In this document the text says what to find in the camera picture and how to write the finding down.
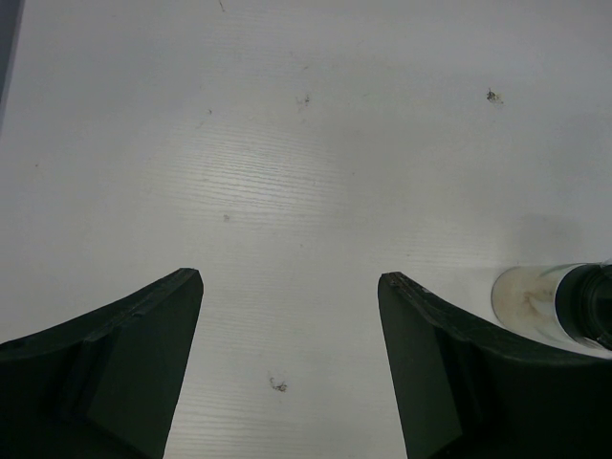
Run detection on black cap white powder jar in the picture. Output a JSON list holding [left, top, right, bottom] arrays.
[[492, 263, 611, 359]]

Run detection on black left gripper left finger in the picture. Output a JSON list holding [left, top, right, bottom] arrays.
[[1, 268, 204, 458]]

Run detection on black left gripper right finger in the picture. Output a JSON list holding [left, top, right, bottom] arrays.
[[378, 273, 611, 458]]

